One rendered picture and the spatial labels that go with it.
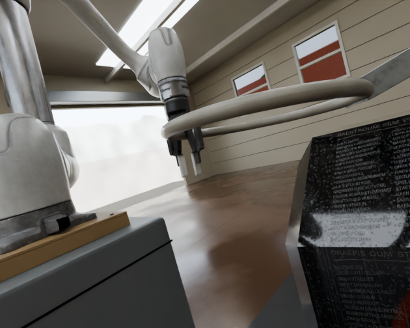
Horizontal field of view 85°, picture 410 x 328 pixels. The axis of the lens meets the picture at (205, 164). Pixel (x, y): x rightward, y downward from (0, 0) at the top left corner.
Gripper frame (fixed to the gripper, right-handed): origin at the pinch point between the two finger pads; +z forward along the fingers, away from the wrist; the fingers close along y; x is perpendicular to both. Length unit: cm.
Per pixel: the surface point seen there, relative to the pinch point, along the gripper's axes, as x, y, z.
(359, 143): 15.5, 45.4, 2.8
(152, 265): -25.7, 2.9, 17.6
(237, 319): 43, -18, 90
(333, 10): 641, 94, -283
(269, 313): 48, -2, 87
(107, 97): 395, -497, -208
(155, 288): -26.5, 3.0, 22.3
